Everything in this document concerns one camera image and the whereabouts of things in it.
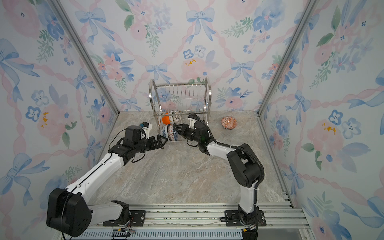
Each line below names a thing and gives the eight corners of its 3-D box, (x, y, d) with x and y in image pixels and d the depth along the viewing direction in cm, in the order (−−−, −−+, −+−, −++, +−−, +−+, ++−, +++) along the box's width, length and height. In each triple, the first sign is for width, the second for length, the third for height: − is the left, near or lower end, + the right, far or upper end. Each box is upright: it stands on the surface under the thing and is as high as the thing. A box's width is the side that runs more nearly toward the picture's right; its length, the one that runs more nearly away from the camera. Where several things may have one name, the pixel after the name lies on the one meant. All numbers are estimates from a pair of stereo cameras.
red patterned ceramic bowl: (226, 132, 110) (227, 128, 107) (218, 123, 115) (219, 119, 112) (237, 125, 114) (239, 122, 111) (229, 117, 119) (230, 114, 116)
